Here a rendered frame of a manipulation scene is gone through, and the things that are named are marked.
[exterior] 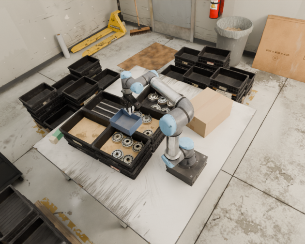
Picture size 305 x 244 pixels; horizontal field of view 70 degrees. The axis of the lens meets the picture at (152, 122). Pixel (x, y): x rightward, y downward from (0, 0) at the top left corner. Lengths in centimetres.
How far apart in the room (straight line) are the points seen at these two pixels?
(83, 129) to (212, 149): 119
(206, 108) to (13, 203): 195
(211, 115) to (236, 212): 107
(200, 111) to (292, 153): 147
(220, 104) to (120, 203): 122
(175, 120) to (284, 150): 209
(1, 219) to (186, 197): 160
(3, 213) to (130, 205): 119
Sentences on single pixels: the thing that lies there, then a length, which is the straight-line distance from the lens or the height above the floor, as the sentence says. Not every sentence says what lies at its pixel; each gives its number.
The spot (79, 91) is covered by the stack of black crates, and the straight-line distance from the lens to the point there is 319.
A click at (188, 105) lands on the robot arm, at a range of 130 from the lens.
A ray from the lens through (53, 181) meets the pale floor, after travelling 300.
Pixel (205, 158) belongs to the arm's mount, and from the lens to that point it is 183.
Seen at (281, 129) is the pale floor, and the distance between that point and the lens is 334.
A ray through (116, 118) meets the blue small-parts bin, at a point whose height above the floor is 110.
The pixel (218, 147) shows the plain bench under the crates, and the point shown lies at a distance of 204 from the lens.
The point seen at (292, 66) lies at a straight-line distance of 419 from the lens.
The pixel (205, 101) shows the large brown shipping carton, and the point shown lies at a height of 90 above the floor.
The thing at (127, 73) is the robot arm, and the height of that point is 148.
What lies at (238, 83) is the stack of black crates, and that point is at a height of 49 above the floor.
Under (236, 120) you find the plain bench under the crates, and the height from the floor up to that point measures 70.
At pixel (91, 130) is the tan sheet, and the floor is 83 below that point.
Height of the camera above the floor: 233
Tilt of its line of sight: 47 degrees down
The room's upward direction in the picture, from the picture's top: 7 degrees counter-clockwise
